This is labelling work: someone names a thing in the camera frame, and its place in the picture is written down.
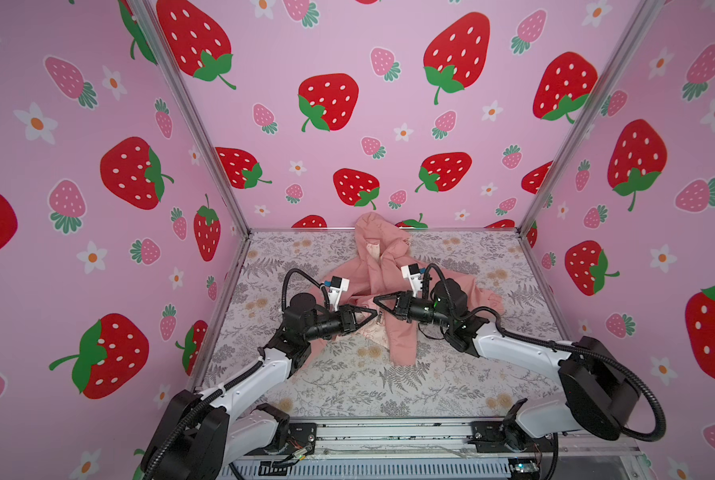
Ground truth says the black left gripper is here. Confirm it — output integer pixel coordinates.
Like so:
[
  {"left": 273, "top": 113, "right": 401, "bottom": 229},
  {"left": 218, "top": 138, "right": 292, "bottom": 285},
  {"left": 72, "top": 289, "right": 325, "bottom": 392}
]
[{"left": 302, "top": 307, "right": 375, "bottom": 346}]

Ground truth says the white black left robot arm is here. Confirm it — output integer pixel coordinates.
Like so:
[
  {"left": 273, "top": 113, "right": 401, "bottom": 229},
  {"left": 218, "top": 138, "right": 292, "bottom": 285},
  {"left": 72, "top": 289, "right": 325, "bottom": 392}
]
[{"left": 141, "top": 268, "right": 379, "bottom": 479}]

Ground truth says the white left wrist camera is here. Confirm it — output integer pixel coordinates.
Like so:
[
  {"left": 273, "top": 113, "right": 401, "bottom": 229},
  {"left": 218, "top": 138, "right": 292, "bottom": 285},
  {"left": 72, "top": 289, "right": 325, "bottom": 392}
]
[{"left": 324, "top": 276, "right": 350, "bottom": 311}]

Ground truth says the pink hooded zip jacket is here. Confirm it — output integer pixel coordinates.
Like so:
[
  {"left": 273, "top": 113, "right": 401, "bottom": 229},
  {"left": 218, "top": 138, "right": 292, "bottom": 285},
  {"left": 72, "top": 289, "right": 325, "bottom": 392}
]
[{"left": 296, "top": 211, "right": 507, "bottom": 368}]

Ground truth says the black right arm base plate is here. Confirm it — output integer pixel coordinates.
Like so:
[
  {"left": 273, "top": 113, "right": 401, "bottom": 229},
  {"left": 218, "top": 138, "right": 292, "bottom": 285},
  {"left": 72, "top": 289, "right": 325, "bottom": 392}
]
[{"left": 467, "top": 399, "right": 557, "bottom": 453}]

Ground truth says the aluminium corner post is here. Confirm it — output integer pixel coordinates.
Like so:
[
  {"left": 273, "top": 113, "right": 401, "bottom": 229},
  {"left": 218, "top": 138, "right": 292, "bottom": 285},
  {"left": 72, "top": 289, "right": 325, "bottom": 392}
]
[
  {"left": 517, "top": 0, "right": 663, "bottom": 240},
  {"left": 131, "top": 0, "right": 251, "bottom": 239}
]

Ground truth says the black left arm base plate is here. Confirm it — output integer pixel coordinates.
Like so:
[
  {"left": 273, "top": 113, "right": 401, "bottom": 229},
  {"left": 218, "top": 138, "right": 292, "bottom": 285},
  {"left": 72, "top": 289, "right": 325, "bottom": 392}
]
[{"left": 256, "top": 403, "right": 318, "bottom": 459}]

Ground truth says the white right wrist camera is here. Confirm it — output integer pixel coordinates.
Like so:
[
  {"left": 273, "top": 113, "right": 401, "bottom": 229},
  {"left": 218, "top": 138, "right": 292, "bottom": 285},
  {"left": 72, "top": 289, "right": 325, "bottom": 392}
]
[{"left": 401, "top": 263, "right": 425, "bottom": 298}]

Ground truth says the aluminium left corner post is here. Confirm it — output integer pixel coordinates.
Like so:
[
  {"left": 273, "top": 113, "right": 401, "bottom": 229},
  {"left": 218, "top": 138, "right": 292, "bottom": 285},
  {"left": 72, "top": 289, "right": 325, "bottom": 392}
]
[{"left": 131, "top": 0, "right": 251, "bottom": 239}]

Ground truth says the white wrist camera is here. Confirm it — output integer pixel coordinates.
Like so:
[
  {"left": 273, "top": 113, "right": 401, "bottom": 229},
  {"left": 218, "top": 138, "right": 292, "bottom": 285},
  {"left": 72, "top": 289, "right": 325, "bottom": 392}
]
[
  {"left": 401, "top": 263, "right": 425, "bottom": 298},
  {"left": 324, "top": 276, "right": 350, "bottom": 311}
]

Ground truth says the aluminium right corner post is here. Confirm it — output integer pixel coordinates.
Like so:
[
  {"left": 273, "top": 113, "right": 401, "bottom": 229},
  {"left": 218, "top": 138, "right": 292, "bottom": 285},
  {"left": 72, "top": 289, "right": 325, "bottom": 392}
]
[{"left": 517, "top": 0, "right": 663, "bottom": 240}]

